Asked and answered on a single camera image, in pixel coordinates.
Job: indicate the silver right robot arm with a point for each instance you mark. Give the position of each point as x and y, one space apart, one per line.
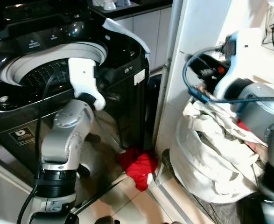
263 116

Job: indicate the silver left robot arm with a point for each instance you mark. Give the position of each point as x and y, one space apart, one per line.
64 135

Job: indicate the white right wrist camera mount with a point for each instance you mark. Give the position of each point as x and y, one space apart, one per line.
242 56

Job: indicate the black top-loading washing machine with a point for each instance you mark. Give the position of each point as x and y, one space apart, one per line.
122 60

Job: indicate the white kitchen cabinet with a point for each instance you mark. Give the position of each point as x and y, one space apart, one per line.
148 32

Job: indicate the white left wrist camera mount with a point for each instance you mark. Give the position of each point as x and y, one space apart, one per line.
83 74

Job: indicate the red cloth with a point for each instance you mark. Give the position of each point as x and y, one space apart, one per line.
139 168

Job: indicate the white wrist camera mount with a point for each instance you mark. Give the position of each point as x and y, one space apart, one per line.
242 56
83 74

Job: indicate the cream white garment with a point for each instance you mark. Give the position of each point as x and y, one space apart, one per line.
207 154

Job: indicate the dark mesh laundry basket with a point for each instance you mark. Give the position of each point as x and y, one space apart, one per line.
221 212

